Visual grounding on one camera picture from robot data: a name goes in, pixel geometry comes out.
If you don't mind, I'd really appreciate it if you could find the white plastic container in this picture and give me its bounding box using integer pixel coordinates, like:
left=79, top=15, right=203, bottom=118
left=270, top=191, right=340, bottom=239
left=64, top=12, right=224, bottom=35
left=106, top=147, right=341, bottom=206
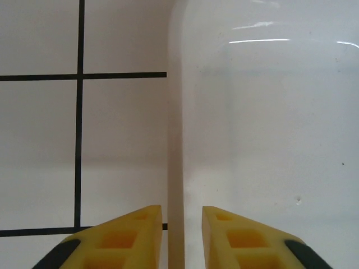
left=167, top=0, right=359, bottom=269

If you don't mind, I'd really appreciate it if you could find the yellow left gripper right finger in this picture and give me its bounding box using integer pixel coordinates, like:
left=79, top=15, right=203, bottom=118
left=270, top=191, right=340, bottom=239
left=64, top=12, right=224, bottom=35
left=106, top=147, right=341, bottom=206
left=201, top=206, right=334, bottom=269

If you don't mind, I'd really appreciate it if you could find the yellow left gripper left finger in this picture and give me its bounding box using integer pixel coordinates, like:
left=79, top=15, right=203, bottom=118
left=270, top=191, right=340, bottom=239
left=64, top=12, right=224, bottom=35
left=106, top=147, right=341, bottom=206
left=31, top=204, right=163, bottom=269

